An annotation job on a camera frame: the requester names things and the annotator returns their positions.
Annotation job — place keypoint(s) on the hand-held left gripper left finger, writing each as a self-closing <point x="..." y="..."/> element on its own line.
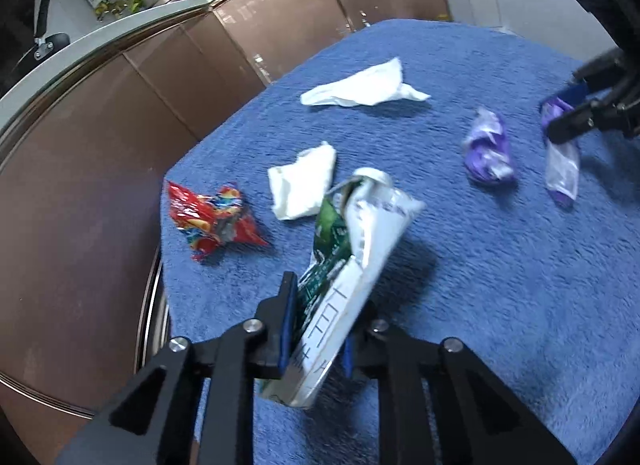
<point x="286" y="330"/>

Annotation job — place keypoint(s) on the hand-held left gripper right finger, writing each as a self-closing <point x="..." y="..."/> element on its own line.
<point x="347" y="357"/>

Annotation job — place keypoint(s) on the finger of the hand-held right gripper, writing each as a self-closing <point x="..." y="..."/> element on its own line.
<point x="570" y="121"/>
<point x="575" y="93"/>

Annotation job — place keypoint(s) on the purple clear wrapper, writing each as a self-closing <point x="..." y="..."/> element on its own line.
<point x="562" y="170"/>

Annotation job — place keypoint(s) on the green white carton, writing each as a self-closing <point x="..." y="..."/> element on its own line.
<point x="350" y="290"/>

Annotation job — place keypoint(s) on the small purple wrapper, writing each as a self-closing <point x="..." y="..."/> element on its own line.
<point x="487" y="155"/>

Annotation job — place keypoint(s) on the blue towel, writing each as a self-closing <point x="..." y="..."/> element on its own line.
<point x="450" y="270"/>

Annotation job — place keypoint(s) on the red snack wrapper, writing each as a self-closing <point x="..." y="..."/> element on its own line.
<point x="210" y="217"/>

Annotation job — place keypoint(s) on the white crumpled tissue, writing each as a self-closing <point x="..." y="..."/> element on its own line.
<point x="302" y="185"/>
<point x="370" y="85"/>

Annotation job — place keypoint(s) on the brown base cabinets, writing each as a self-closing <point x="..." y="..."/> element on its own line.
<point x="100" y="170"/>

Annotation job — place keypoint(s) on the black wok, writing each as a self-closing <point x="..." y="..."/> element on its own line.
<point x="50" y="42"/>

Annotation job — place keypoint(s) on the metal table frame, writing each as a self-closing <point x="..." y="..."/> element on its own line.
<point x="152" y="305"/>

